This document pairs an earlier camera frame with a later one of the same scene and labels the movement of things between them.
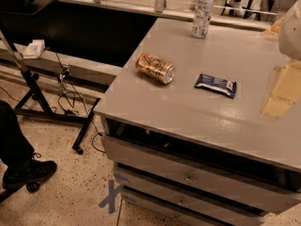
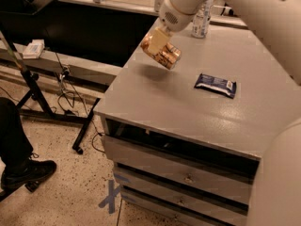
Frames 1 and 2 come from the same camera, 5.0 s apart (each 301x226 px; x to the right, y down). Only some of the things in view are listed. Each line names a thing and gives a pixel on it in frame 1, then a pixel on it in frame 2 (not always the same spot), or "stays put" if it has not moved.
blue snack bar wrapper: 225,87 stays put
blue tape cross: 111,198 stays put
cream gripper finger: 287,90 -> 182,2
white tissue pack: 35,50 stays put
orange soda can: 156,68 -> 168,56
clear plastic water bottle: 202,13 stays put
